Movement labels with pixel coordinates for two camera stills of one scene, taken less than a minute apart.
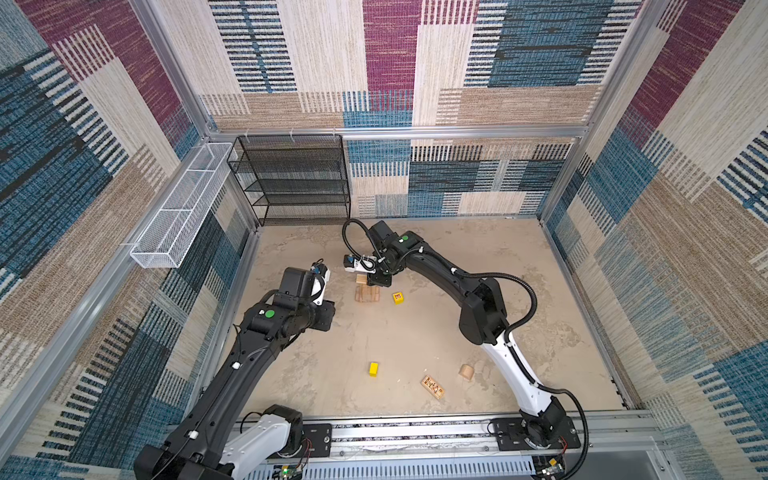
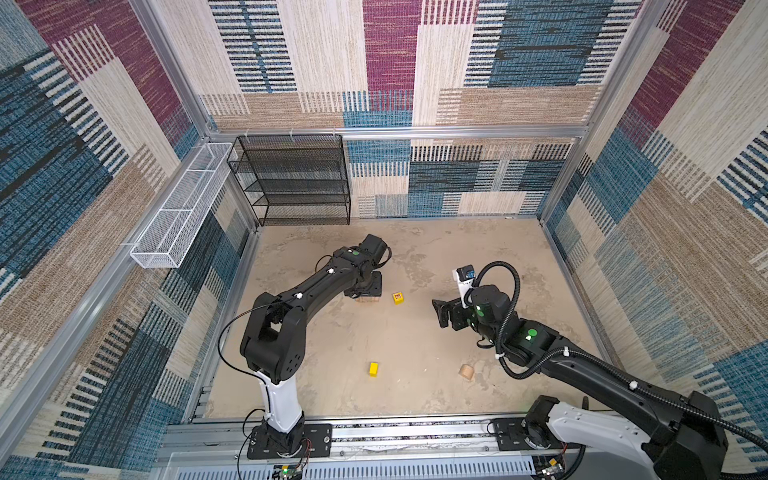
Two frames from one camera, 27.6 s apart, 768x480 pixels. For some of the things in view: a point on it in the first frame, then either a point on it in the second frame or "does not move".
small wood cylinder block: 466,371 does not move
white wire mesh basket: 173,232 does not move
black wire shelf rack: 293,179 does not move
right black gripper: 374,278 → 455,308
